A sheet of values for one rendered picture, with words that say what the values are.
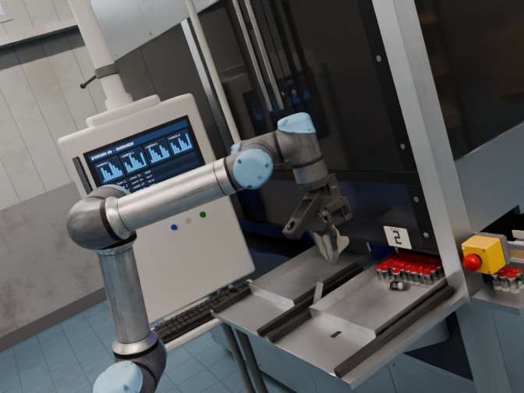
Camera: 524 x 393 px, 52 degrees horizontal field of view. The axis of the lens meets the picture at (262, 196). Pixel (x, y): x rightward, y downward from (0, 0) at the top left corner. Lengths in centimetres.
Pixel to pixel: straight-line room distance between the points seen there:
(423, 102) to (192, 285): 119
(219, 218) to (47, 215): 305
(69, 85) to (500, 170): 408
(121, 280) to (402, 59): 83
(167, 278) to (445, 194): 113
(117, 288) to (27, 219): 365
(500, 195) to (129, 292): 97
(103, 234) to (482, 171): 92
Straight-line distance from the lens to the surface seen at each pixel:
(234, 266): 216
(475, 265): 135
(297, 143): 119
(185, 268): 210
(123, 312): 139
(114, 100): 204
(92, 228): 118
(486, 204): 148
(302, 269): 187
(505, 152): 154
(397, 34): 129
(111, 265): 135
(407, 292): 154
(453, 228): 139
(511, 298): 144
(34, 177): 497
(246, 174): 106
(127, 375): 135
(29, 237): 500
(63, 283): 511
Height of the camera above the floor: 160
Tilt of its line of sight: 14 degrees down
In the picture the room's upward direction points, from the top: 19 degrees counter-clockwise
